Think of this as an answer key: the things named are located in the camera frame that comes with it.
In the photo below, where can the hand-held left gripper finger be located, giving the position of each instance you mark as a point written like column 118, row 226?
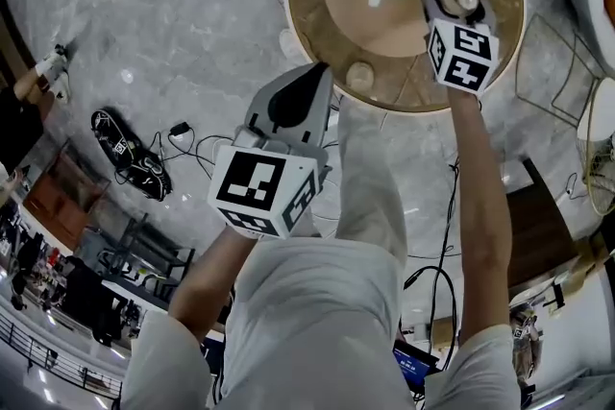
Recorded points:
column 262, row 103
column 328, row 105

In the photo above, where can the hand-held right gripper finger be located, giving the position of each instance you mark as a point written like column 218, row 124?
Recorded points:
column 431, row 2
column 486, row 16

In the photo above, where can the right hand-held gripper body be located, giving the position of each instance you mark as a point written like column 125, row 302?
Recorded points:
column 463, row 57

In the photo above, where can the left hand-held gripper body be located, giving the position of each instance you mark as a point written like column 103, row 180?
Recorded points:
column 250, row 177

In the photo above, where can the person's left forearm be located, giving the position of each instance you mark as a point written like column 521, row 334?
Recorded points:
column 211, row 283

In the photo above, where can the person's right forearm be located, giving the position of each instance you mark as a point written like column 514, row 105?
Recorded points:
column 475, row 206

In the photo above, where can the round glass side table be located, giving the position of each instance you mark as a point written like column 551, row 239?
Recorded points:
column 307, row 14

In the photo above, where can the person's white shoe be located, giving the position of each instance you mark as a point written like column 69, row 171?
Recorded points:
column 359, row 76
column 289, row 44

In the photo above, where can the person's light trousers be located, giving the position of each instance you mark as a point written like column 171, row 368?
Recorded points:
column 370, row 168

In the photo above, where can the black power adapter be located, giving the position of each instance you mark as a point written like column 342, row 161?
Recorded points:
column 179, row 129

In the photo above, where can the black equipment bundle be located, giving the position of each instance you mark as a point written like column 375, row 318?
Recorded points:
column 134, row 158

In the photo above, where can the round white seat cushion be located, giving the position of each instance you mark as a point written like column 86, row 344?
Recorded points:
column 598, row 110

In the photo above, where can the person's white shirt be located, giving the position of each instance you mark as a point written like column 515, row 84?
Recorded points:
column 312, row 326

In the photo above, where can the dark wooden cabinet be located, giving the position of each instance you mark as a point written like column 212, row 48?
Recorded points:
column 533, row 225

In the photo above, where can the orange wooden side table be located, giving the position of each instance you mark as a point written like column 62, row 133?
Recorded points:
column 62, row 206

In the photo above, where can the black phone with lit screen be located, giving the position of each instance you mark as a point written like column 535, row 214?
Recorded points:
column 413, row 365

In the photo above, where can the black metal railing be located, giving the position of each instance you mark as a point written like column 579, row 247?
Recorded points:
column 57, row 353

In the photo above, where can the white desk with black frame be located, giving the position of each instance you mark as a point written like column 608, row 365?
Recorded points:
column 136, row 233

